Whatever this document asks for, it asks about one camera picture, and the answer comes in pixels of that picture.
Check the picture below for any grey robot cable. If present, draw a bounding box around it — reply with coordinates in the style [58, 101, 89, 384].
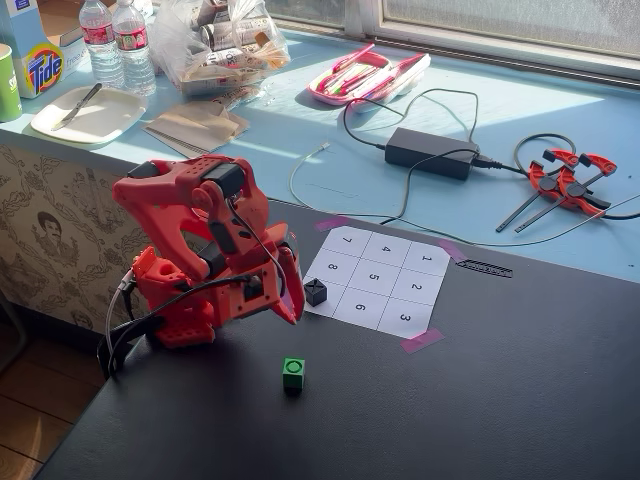
[105, 269, 137, 351]

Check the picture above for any clear plastic bag with cans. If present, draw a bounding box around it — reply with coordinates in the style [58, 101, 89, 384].
[149, 0, 292, 99]

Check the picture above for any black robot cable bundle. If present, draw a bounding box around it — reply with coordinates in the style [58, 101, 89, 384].
[97, 274, 264, 381]

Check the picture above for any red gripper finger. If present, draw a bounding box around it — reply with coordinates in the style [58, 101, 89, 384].
[272, 299, 301, 327]
[279, 244, 306, 321]

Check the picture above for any brown paper napkin stack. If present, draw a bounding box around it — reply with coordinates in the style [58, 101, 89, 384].
[158, 100, 250, 154]

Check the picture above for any black power adapter brick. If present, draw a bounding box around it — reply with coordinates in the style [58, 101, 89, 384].
[384, 126, 481, 181]

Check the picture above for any pink open pencil case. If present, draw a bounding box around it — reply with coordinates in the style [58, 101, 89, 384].
[307, 43, 432, 114]

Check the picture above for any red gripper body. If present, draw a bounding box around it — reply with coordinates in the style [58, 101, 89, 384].
[214, 262, 284, 321]

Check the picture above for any black adapter output cable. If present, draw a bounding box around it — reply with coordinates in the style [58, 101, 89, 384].
[342, 88, 480, 225]

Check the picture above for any black power cord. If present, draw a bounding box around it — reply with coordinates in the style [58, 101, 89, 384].
[472, 132, 640, 221]

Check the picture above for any patterned counter front panel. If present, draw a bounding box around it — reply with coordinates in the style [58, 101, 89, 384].
[0, 144, 201, 331]

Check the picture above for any metal knife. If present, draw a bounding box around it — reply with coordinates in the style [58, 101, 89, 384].
[51, 82, 103, 132]

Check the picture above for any white numbered grid paper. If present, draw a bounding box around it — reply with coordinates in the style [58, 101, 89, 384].
[303, 225, 451, 339]

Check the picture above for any clear plastic water bottle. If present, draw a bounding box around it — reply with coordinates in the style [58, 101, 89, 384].
[78, 0, 125, 91]
[111, 0, 157, 97]

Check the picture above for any green paper cup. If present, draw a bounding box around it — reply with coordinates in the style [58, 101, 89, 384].
[0, 43, 24, 124]

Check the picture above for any white square plate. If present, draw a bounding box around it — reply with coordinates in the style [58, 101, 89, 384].
[30, 85, 149, 146]

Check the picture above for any window frame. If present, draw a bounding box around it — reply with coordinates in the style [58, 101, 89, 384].
[264, 0, 640, 91]

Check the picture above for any black cube with cross mark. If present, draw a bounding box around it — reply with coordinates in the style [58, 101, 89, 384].
[303, 277, 329, 308]

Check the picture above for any spiral notebook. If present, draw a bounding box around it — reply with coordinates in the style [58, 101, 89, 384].
[142, 122, 216, 160]

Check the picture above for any Tide cardboard box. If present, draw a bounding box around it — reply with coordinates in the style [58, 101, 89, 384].
[0, 0, 94, 100]

